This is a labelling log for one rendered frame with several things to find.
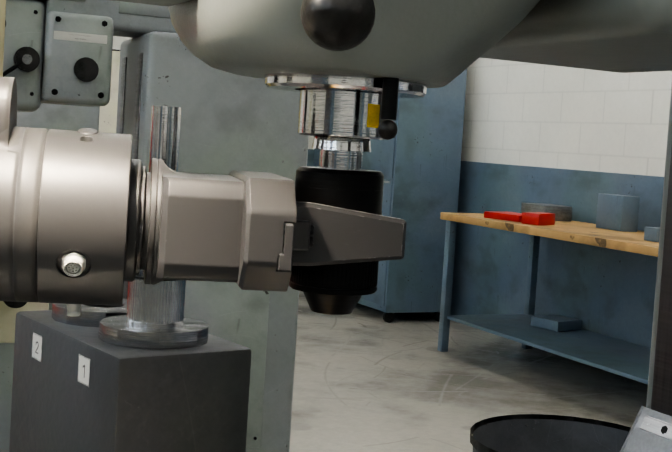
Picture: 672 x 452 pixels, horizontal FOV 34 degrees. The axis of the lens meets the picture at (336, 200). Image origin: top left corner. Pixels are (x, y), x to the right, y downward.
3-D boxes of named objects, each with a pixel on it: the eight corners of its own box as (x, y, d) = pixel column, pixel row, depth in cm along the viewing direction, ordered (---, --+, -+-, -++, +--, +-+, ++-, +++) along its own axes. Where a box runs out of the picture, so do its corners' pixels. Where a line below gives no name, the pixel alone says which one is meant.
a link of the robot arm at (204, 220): (303, 143, 51) (40, 125, 49) (289, 346, 52) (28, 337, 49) (268, 139, 64) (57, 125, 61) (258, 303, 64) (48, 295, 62)
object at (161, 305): (195, 325, 91) (199, 256, 91) (152, 330, 87) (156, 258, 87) (157, 316, 94) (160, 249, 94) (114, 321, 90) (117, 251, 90)
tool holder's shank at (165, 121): (186, 243, 90) (194, 108, 90) (157, 244, 88) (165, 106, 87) (160, 239, 92) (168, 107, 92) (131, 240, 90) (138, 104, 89)
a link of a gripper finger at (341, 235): (399, 269, 57) (281, 263, 55) (404, 207, 56) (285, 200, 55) (407, 273, 55) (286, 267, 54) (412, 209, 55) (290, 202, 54)
